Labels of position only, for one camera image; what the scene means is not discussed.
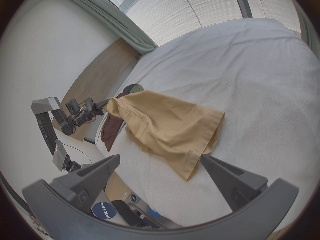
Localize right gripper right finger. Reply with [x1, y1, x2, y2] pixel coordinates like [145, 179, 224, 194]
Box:
[200, 153, 269, 213]

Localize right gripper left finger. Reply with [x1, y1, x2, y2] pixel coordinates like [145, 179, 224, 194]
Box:
[51, 154, 121, 213]

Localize tan shorts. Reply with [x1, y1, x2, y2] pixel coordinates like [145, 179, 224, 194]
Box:
[105, 90, 225, 182]

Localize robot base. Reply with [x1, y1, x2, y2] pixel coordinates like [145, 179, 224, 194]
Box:
[90, 193, 184, 229]

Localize bed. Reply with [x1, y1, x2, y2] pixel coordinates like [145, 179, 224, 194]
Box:
[56, 18, 320, 228]

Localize brown shorts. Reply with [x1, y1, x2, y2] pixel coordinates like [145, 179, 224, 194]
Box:
[101, 92, 128, 152]

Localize grey-green curtain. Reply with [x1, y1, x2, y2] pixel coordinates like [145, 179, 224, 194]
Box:
[56, 0, 157, 54]
[291, 0, 313, 50]

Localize window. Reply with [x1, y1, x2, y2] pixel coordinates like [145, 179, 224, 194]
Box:
[87, 0, 313, 49]

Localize black cable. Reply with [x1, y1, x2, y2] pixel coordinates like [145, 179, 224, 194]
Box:
[61, 143, 92, 164]

